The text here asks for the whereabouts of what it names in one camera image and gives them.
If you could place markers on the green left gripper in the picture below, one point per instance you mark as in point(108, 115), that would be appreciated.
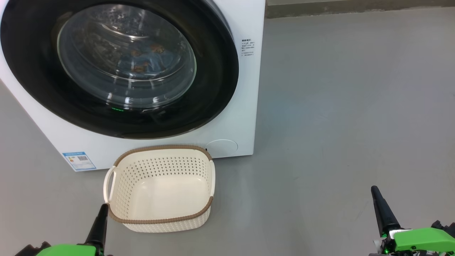
point(67, 250)

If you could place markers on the cream perforated laundry basket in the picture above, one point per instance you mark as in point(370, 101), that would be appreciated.
point(160, 224)

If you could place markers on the blue energy label sticker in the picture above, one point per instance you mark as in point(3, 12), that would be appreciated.
point(79, 161)

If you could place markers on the white front-load washing machine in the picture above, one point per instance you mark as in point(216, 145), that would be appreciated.
point(241, 117)

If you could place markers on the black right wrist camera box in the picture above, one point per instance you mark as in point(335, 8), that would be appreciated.
point(448, 228)

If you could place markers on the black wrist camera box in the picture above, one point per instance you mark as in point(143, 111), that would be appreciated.
point(30, 250)
point(448, 228)

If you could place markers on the steel washer drum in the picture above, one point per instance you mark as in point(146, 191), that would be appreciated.
point(106, 32)

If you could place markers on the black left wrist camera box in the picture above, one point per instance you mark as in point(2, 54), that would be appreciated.
point(30, 250)

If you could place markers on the black round glass washer door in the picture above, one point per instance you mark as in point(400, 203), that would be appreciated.
point(35, 89)

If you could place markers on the round white filter cover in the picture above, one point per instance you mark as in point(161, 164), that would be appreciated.
point(222, 148)

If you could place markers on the blue orange print garment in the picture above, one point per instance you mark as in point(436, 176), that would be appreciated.
point(149, 58)

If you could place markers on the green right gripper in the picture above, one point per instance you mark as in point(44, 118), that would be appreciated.
point(423, 240)

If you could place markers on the small printed text sticker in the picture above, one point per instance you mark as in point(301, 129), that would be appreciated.
point(248, 47)

